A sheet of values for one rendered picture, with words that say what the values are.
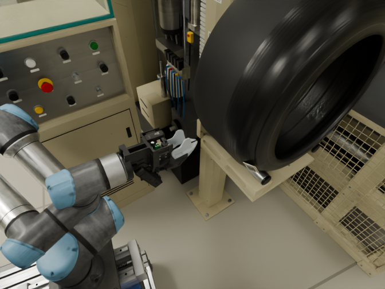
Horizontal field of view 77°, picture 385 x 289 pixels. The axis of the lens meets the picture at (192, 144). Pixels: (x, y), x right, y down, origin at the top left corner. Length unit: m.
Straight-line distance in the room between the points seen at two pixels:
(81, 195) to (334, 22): 0.62
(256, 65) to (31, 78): 0.87
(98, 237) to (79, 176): 0.33
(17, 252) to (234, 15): 0.71
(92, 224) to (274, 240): 1.30
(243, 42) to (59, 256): 0.74
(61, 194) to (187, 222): 1.34
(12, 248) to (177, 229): 1.28
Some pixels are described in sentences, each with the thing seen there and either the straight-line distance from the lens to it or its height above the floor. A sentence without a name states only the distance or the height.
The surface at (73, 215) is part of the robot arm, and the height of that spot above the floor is 1.13.
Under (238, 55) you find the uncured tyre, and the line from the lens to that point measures 0.61.
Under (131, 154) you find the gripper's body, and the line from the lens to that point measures 0.54.
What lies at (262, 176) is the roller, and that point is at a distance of 0.91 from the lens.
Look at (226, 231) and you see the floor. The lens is 1.79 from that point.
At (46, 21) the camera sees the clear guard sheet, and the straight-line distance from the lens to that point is 1.06.
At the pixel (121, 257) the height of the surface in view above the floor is 0.66.
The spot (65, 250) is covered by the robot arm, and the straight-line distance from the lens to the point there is 0.81.
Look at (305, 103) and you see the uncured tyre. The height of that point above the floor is 1.00.
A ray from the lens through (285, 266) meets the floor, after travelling 1.80.
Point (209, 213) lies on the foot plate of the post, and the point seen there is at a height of 0.01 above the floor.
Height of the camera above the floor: 1.65
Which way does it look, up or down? 49 degrees down
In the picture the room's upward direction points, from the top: straight up
